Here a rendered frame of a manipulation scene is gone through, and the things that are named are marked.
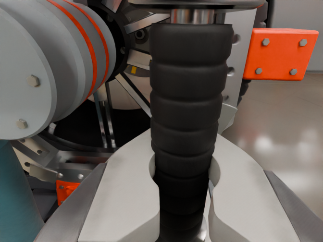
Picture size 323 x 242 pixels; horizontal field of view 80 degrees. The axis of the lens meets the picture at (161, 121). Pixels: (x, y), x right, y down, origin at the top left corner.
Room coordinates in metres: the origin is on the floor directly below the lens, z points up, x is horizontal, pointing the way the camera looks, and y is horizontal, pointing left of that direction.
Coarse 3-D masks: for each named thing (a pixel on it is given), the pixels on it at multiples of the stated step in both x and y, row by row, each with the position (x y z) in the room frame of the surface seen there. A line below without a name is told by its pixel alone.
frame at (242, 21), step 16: (224, 16) 0.30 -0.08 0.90; (240, 16) 0.29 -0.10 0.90; (240, 32) 0.29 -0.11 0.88; (240, 48) 0.29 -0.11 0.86; (240, 64) 0.29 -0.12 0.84; (240, 80) 0.29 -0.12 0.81; (224, 96) 0.33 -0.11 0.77; (224, 112) 0.29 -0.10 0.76; (224, 128) 0.29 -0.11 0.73; (16, 144) 0.32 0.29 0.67; (32, 144) 0.36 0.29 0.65; (48, 144) 0.37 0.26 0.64; (32, 160) 0.31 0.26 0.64; (48, 160) 0.33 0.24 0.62; (64, 160) 0.35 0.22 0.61; (80, 160) 0.35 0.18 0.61; (96, 160) 0.35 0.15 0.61; (48, 176) 0.31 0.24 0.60; (64, 176) 0.31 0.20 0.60; (80, 176) 0.31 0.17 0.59
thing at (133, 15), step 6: (126, 0) 0.77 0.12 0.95; (126, 6) 0.77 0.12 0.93; (132, 6) 0.77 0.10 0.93; (126, 12) 0.77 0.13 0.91; (132, 12) 0.72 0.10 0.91; (138, 12) 0.72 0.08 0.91; (144, 12) 0.72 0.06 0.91; (150, 12) 0.72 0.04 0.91; (132, 18) 0.72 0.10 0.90; (138, 18) 0.72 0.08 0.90; (144, 48) 0.72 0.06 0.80; (132, 66) 0.77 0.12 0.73; (126, 72) 0.77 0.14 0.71; (138, 72) 0.77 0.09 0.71; (144, 72) 0.77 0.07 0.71
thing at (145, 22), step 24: (96, 0) 0.41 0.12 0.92; (120, 0) 0.41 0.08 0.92; (120, 24) 0.41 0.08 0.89; (144, 24) 0.40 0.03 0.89; (120, 48) 0.45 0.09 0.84; (120, 72) 0.41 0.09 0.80; (96, 96) 0.41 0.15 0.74; (72, 120) 0.48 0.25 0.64; (96, 120) 0.52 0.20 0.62; (120, 120) 0.54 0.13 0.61; (144, 120) 0.51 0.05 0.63; (72, 144) 0.40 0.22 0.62; (96, 144) 0.40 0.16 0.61; (120, 144) 0.40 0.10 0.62
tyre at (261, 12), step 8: (264, 8) 0.37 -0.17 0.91; (256, 16) 0.37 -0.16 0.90; (264, 16) 0.38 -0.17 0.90; (256, 24) 0.37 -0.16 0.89; (264, 24) 0.38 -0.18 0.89; (248, 80) 0.37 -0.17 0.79; (240, 88) 0.37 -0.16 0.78; (240, 96) 0.38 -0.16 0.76; (40, 136) 0.40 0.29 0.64; (56, 144) 0.40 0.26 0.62
